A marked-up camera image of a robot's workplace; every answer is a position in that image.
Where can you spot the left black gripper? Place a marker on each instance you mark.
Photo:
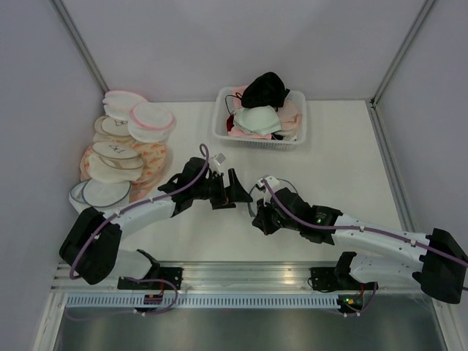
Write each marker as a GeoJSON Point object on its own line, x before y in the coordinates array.
{"type": "Point", "coordinates": [233, 194]}

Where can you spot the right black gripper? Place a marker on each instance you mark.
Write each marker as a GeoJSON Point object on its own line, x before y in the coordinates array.
{"type": "Point", "coordinates": [261, 220]}

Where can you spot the white mesh blue-trim laundry bag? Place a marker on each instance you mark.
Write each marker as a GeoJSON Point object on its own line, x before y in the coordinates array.
{"type": "Point", "coordinates": [258, 191]}

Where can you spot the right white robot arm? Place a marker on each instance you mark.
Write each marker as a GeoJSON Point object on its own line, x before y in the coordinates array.
{"type": "Point", "coordinates": [434, 262]}

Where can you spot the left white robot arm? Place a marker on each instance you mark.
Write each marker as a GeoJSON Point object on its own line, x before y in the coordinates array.
{"type": "Point", "coordinates": [92, 248]}

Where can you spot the white bra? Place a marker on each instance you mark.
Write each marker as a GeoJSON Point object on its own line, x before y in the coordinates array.
{"type": "Point", "coordinates": [257, 120]}

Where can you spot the orange patterned laundry bag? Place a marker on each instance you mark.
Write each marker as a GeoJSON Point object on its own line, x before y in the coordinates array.
{"type": "Point", "coordinates": [154, 156]}

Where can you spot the black bra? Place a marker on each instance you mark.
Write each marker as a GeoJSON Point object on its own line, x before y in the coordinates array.
{"type": "Point", "coordinates": [266, 90]}

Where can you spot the pink-trim mesh laundry bag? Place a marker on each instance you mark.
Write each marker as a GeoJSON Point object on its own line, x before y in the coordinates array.
{"type": "Point", "coordinates": [150, 122]}

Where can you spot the blue-trim mesh bag on pile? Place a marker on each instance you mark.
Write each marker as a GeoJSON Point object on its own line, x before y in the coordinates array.
{"type": "Point", "coordinates": [101, 196]}

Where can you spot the beige bag with bra print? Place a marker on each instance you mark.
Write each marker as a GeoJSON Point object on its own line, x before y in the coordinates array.
{"type": "Point", "coordinates": [110, 162]}

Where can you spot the beige-trim mesh laundry bag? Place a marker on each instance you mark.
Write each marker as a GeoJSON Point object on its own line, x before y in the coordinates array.
{"type": "Point", "coordinates": [108, 128]}

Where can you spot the pink-trim bag at back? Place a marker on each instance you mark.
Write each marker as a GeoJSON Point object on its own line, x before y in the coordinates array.
{"type": "Point", "coordinates": [118, 103]}

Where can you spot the white plastic basket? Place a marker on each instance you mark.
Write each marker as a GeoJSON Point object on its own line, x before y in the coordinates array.
{"type": "Point", "coordinates": [225, 104]}

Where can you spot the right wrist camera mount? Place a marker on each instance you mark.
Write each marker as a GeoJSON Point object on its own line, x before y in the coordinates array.
{"type": "Point", "coordinates": [268, 185]}

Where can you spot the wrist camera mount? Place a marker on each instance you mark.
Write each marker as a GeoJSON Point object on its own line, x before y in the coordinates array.
{"type": "Point", "coordinates": [218, 163]}
{"type": "Point", "coordinates": [268, 185]}

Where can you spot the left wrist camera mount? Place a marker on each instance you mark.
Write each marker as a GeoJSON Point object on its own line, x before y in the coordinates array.
{"type": "Point", "coordinates": [218, 163]}

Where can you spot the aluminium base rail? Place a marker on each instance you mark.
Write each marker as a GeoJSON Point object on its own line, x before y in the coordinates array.
{"type": "Point", "coordinates": [227, 277]}

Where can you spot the right aluminium table-edge rail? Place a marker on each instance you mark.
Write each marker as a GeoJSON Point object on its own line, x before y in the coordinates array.
{"type": "Point", "coordinates": [394, 179]}

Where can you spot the white slotted cable duct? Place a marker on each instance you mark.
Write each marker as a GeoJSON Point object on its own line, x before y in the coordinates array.
{"type": "Point", "coordinates": [215, 301]}

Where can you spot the left aluminium frame post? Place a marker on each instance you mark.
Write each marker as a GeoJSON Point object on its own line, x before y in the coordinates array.
{"type": "Point", "coordinates": [78, 41]}

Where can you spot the aluminium frame post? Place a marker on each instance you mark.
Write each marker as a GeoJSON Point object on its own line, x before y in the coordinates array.
{"type": "Point", "coordinates": [409, 39]}
{"type": "Point", "coordinates": [78, 41]}

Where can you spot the right aluminium frame post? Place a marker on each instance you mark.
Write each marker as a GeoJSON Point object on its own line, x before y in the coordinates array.
{"type": "Point", "coordinates": [409, 39]}

